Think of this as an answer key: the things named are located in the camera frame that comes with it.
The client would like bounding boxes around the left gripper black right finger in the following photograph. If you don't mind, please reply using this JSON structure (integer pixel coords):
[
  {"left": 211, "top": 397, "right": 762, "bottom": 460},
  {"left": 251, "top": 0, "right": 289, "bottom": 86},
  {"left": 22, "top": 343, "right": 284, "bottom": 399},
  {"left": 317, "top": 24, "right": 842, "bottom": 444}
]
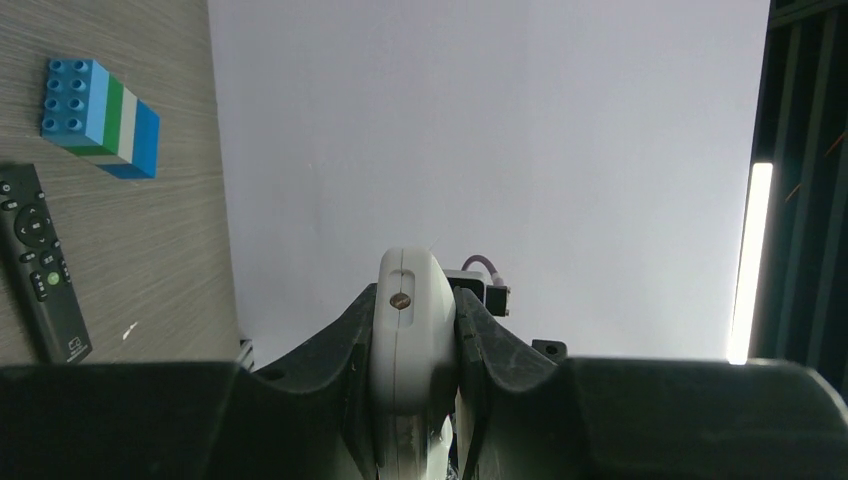
[{"left": 455, "top": 289, "right": 847, "bottom": 479}]

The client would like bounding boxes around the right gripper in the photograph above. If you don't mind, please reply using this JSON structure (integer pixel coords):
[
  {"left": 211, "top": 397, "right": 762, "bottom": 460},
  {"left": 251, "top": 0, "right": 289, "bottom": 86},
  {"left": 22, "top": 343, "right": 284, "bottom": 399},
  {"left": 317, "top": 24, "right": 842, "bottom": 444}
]
[{"left": 531, "top": 339, "right": 567, "bottom": 363}]

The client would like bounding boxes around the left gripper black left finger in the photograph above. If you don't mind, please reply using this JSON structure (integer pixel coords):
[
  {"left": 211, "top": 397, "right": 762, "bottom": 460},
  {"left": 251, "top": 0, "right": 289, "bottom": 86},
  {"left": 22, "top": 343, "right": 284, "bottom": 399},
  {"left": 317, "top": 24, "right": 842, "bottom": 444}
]
[{"left": 1, "top": 285, "right": 377, "bottom": 479}]

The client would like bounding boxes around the white air conditioner remote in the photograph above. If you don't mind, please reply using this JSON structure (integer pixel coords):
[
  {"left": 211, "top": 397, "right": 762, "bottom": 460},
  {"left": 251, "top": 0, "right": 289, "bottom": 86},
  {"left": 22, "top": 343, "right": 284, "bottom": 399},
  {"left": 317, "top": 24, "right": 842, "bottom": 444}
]
[{"left": 369, "top": 247, "right": 458, "bottom": 479}]

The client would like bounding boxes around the black remote control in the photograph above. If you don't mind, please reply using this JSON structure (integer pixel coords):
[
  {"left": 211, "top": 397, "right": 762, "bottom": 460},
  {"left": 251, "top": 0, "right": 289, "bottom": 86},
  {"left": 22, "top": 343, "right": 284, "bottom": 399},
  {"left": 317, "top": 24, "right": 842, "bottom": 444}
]
[{"left": 1, "top": 163, "right": 93, "bottom": 364}]

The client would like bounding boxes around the blue green brick block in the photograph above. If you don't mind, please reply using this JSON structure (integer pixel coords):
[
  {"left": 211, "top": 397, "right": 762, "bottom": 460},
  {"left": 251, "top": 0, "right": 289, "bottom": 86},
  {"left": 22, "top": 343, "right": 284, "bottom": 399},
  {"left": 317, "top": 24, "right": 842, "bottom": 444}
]
[{"left": 40, "top": 58, "right": 161, "bottom": 180}]

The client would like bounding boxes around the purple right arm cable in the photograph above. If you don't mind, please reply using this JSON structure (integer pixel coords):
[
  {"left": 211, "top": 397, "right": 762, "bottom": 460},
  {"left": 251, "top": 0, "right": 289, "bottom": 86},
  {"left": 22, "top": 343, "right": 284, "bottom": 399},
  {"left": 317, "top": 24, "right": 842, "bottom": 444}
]
[{"left": 460, "top": 254, "right": 506, "bottom": 287}]

